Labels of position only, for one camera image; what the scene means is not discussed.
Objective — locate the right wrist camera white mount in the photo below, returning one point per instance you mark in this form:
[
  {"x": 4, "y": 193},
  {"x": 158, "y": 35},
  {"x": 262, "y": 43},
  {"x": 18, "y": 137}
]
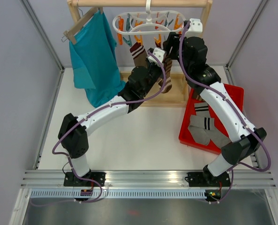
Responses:
[{"x": 195, "y": 26}]

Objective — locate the wooden clothes rack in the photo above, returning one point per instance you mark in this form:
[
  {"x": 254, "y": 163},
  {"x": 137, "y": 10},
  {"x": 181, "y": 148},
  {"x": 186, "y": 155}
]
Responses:
[{"x": 126, "y": 48}]

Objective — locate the teal t-shirt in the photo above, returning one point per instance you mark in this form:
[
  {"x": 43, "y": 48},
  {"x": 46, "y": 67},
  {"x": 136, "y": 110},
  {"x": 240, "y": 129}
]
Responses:
[{"x": 94, "y": 62}]

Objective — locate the teal clothespin front left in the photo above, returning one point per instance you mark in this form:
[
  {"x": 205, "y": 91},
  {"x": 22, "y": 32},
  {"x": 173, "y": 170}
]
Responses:
[{"x": 128, "y": 41}]

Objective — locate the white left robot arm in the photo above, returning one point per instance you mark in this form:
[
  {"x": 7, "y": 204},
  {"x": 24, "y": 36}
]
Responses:
[{"x": 75, "y": 130}]

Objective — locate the beige sock maroon striped cuff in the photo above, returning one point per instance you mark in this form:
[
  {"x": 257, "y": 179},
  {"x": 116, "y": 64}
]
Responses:
[{"x": 159, "y": 45}]

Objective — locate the wooden clothes hanger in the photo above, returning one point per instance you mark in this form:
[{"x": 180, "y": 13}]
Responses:
[{"x": 70, "y": 34}]

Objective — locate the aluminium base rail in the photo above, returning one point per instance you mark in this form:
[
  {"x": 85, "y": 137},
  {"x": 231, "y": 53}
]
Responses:
[{"x": 243, "y": 179}]

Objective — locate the orange clothespin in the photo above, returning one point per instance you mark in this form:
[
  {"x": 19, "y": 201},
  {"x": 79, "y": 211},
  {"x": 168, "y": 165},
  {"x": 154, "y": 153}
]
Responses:
[
  {"x": 158, "y": 39},
  {"x": 120, "y": 39},
  {"x": 177, "y": 25},
  {"x": 139, "y": 39}
]

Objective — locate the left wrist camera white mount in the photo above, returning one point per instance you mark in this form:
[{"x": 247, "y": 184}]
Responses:
[{"x": 157, "y": 56}]

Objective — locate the brown striped sock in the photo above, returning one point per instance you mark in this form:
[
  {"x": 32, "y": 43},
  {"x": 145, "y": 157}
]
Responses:
[
  {"x": 168, "y": 84},
  {"x": 196, "y": 96}
]

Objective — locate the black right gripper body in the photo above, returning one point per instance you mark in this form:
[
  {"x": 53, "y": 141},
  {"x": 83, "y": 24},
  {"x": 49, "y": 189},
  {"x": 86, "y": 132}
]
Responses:
[{"x": 173, "y": 40}]

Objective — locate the red plastic tray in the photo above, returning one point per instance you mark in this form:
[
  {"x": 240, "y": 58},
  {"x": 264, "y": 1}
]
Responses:
[{"x": 185, "y": 137}]

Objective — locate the white clip hanger frame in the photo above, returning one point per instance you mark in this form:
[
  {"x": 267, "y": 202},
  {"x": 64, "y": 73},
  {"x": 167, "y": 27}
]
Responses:
[{"x": 147, "y": 22}]

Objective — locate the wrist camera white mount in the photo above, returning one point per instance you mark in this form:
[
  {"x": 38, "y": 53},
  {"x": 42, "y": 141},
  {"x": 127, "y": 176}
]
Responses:
[
  {"x": 157, "y": 56},
  {"x": 195, "y": 26}
]

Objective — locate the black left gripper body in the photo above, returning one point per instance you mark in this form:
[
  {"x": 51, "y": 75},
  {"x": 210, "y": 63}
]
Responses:
[{"x": 155, "y": 72}]

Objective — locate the grey sock black stripes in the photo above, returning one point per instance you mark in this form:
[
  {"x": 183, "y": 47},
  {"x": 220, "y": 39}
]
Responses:
[{"x": 203, "y": 120}]

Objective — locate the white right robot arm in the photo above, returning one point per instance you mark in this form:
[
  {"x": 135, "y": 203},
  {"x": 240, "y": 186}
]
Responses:
[{"x": 245, "y": 138}]

